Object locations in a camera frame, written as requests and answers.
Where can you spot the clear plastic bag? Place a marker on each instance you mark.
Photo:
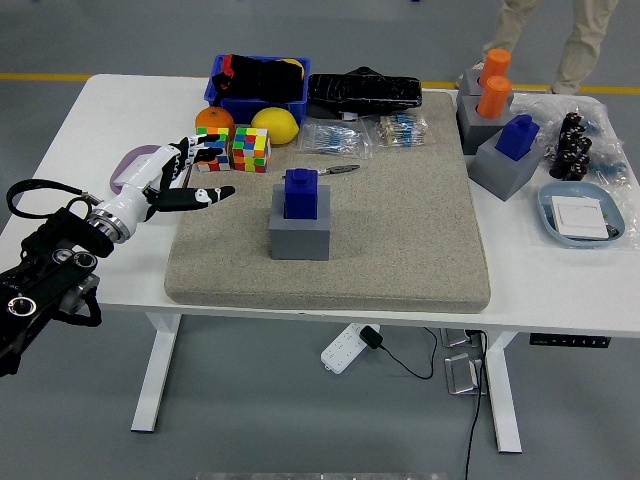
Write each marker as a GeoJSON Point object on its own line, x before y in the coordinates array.
{"type": "Point", "coordinates": [631, 220]}

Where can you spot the clear bag of mixed resistors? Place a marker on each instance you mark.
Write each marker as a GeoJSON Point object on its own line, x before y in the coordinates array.
{"type": "Point", "coordinates": [400, 130]}

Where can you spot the metal floor box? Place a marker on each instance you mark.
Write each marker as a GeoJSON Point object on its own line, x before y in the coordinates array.
{"type": "Point", "coordinates": [462, 375]}
{"type": "Point", "coordinates": [457, 337]}

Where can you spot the blue plastic bin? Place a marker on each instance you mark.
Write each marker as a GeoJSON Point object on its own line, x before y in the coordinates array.
{"type": "Point", "coordinates": [260, 106]}

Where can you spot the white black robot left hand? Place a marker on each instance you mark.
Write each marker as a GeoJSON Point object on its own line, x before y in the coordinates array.
{"type": "Point", "coordinates": [137, 192]}

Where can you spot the blue seal with knob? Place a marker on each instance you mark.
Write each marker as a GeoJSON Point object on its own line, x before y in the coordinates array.
{"type": "Point", "coordinates": [517, 137]}
{"type": "Point", "coordinates": [300, 197]}

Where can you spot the white table leg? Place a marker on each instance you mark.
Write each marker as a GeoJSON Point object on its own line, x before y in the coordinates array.
{"type": "Point", "coordinates": [502, 400]}
{"type": "Point", "coordinates": [155, 375]}

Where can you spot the small metal pliers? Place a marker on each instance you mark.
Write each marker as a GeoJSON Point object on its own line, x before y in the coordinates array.
{"type": "Point", "coordinates": [342, 169]}

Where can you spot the yellow item in bin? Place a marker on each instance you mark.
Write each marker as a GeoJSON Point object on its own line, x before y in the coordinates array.
{"type": "Point", "coordinates": [292, 62]}

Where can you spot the small black green component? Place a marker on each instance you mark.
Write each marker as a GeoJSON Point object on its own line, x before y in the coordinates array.
{"type": "Point", "coordinates": [613, 230]}

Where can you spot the black cloth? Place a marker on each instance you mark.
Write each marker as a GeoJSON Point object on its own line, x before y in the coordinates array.
{"type": "Point", "coordinates": [265, 80]}

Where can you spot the orange cylinder seal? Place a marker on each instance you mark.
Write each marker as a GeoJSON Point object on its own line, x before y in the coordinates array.
{"type": "Point", "coordinates": [494, 97]}
{"type": "Point", "coordinates": [497, 62]}

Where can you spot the purple tray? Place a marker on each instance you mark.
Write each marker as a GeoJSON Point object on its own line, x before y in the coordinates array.
{"type": "Point", "coordinates": [119, 172]}

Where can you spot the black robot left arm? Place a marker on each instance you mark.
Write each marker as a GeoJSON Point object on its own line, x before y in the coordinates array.
{"type": "Point", "coordinates": [50, 250]}

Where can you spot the white switch panel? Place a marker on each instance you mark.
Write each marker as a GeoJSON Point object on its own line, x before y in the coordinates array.
{"type": "Point", "coordinates": [580, 217]}

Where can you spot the black table control panel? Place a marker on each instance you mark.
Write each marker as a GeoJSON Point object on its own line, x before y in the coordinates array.
{"type": "Point", "coordinates": [570, 341]}

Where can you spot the clear bag of blue resistors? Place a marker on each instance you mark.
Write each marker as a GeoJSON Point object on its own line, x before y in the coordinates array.
{"type": "Point", "coordinates": [335, 140]}

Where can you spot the light blue tray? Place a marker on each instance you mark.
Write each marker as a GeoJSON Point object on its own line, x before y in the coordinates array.
{"type": "Point", "coordinates": [547, 210]}

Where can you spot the multicolour puzzle cube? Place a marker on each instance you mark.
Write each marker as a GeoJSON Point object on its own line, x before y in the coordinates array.
{"type": "Point", "coordinates": [250, 150]}
{"type": "Point", "coordinates": [209, 131]}

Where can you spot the orange fruit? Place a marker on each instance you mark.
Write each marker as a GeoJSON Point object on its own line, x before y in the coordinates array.
{"type": "Point", "coordinates": [215, 120]}

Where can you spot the red item in bin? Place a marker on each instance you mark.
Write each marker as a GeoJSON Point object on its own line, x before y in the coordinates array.
{"type": "Point", "coordinates": [227, 64]}

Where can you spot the grey seal holder block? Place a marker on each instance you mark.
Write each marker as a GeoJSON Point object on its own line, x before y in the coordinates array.
{"type": "Point", "coordinates": [470, 82]}
{"type": "Point", "coordinates": [500, 175]}
{"type": "Point", "coordinates": [472, 127]}
{"type": "Point", "coordinates": [300, 242]}

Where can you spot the grey-brown mat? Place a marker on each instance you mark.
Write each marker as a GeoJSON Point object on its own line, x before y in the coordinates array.
{"type": "Point", "coordinates": [400, 225]}

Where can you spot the black plug adapter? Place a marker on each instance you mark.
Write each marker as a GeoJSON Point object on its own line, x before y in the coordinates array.
{"type": "Point", "coordinates": [371, 337]}

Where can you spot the yellow lemon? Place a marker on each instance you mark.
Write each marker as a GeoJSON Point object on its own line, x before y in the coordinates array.
{"type": "Point", "coordinates": [275, 125]}

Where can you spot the person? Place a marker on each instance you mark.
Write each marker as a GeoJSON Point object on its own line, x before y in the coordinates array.
{"type": "Point", "coordinates": [580, 45]}

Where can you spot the white power strip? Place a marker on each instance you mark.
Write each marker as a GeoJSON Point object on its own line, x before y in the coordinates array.
{"type": "Point", "coordinates": [340, 350]}

